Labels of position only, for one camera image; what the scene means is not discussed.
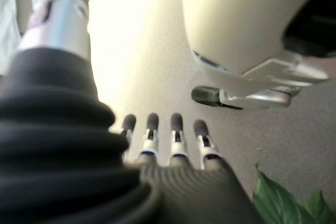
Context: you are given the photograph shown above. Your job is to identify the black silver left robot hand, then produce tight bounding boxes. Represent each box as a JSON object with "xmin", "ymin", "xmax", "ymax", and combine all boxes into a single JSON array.
[{"xmin": 0, "ymin": 0, "xmax": 263, "ymax": 224}]

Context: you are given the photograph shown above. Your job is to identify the white duvet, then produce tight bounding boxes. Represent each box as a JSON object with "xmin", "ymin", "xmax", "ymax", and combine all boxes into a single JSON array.
[{"xmin": 0, "ymin": 0, "xmax": 36, "ymax": 76}]

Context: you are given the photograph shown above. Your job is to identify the silver robot foot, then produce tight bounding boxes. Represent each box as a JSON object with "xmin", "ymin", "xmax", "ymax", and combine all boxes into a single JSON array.
[{"xmin": 191, "ymin": 50, "xmax": 329, "ymax": 111}]

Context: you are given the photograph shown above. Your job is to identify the green plant leaves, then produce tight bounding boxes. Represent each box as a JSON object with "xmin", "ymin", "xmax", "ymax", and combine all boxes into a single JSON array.
[{"xmin": 253, "ymin": 165, "xmax": 336, "ymax": 224}]

